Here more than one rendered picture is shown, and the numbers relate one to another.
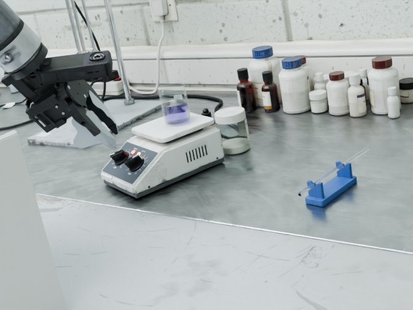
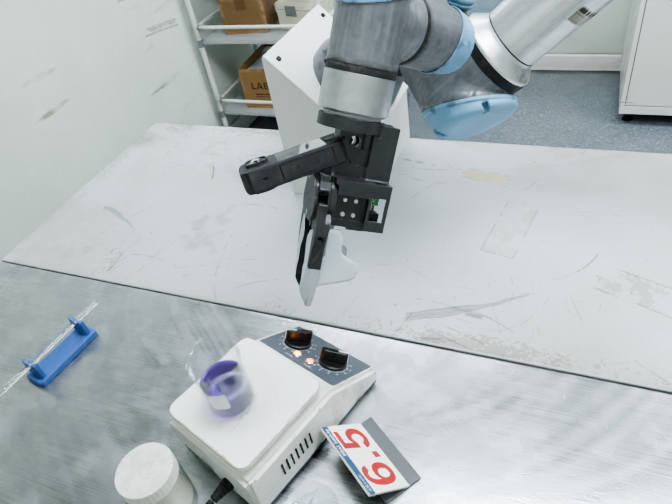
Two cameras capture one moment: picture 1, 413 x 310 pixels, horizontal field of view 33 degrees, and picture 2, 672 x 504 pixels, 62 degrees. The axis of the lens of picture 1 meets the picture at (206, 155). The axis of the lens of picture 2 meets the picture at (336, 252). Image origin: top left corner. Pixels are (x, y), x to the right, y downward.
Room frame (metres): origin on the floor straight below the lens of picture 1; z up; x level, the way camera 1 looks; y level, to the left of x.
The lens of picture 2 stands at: (1.63, 0.11, 1.47)
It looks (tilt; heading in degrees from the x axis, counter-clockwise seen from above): 41 degrees down; 169
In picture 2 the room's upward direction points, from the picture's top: 11 degrees counter-clockwise
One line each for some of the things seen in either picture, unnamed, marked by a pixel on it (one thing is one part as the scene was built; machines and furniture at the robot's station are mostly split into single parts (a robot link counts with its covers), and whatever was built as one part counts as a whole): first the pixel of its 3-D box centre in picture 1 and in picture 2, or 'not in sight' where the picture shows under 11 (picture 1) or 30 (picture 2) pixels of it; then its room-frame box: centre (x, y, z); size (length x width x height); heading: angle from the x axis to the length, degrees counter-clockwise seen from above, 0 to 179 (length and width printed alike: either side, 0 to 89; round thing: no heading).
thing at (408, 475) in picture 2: not in sight; (370, 453); (1.33, 0.16, 0.92); 0.09 x 0.06 x 0.04; 14
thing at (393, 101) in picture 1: (393, 102); not in sight; (1.31, -0.38, 0.93); 0.02 x 0.02 x 0.06
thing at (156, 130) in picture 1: (172, 125); (245, 398); (1.25, 0.05, 0.98); 0.12 x 0.12 x 0.01; 32
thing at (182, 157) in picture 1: (165, 152); (271, 403); (1.24, 0.07, 0.94); 0.22 x 0.13 x 0.08; 122
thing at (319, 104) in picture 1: (318, 101); not in sight; (1.43, -0.26, 0.92); 0.04 x 0.04 x 0.04
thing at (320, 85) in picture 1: (321, 89); not in sight; (1.47, -0.27, 0.94); 0.03 x 0.03 x 0.07
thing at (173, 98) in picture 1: (174, 104); (222, 377); (1.25, 0.04, 1.02); 0.06 x 0.05 x 0.08; 9
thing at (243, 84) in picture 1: (245, 90); not in sight; (1.54, -0.11, 0.95); 0.04 x 0.04 x 0.10
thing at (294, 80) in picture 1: (294, 84); not in sight; (1.47, -0.22, 0.96); 0.06 x 0.06 x 0.11
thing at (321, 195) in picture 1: (330, 182); (59, 348); (1.01, -0.18, 0.92); 0.10 x 0.03 x 0.04; 133
